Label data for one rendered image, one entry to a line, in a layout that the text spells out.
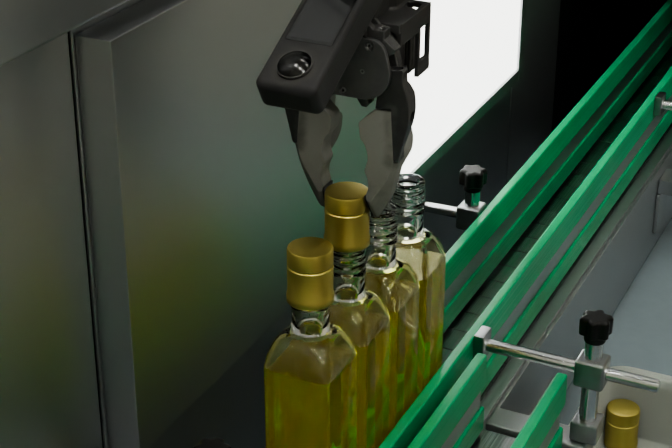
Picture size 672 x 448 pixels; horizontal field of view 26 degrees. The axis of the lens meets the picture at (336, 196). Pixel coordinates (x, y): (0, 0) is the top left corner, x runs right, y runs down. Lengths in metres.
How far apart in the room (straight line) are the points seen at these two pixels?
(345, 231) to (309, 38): 0.17
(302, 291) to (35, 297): 0.19
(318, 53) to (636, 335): 0.88
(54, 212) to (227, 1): 0.22
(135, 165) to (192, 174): 0.09
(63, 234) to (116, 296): 0.07
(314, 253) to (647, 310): 0.85
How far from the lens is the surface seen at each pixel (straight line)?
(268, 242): 1.27
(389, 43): 1.03
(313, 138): 1.08
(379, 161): 1.06
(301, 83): 0.96
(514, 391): 1.43
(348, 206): 1.08
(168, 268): 1.12
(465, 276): 1.52
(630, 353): 1.74
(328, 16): 1.00
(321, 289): 1.05
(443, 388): 1.28
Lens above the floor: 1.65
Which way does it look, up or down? 26 degrees down
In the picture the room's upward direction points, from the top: straight up
